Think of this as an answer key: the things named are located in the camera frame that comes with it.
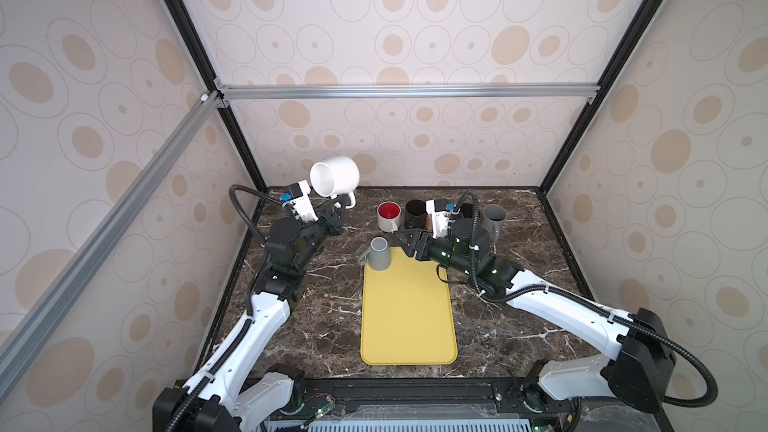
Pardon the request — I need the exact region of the white ribbed mug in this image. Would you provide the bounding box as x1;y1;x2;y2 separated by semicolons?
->
310;156;360;209

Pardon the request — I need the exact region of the black mug white rim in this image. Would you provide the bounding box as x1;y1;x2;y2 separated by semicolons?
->
404;199;427;229

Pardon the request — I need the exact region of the small grey mug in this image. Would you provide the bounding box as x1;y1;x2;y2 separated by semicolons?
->
358;237;392;271

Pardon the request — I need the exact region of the black mug white base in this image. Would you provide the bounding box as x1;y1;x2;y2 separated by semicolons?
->
459;203;475;218

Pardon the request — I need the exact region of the large grey mug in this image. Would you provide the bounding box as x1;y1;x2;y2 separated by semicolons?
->
481;204;507;245

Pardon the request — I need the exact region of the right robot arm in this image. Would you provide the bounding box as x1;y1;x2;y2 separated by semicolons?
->
393;229;676;413

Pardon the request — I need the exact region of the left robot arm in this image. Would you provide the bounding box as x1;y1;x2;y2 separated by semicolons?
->
152;192;356;431

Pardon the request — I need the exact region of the yellow plastic tray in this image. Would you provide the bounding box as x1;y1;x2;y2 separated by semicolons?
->
360;247;458;366

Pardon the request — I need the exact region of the green lit circuit board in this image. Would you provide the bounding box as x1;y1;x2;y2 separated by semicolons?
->
305;393;336;422

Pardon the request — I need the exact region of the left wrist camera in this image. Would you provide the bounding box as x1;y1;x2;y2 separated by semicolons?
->
280;180;318;223

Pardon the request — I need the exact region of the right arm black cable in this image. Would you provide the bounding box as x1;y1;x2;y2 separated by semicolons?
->
454;190;719;409

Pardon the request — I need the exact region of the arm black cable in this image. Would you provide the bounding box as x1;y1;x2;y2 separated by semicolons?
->
164;184;286;432
454;190;719;409

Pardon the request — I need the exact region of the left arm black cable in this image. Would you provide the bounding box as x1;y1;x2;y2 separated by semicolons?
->
164;184;286;432

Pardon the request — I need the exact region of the left aluminium rail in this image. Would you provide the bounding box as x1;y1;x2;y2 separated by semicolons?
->
1;91;223;401

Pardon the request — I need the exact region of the aluminium rail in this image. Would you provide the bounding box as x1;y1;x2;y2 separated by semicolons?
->
203;82;600;104
1;91;223;401

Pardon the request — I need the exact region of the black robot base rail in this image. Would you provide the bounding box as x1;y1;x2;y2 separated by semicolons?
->
179;375;676;432

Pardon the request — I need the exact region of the back aluminium rail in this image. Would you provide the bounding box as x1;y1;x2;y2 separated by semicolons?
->
203;82;600;104

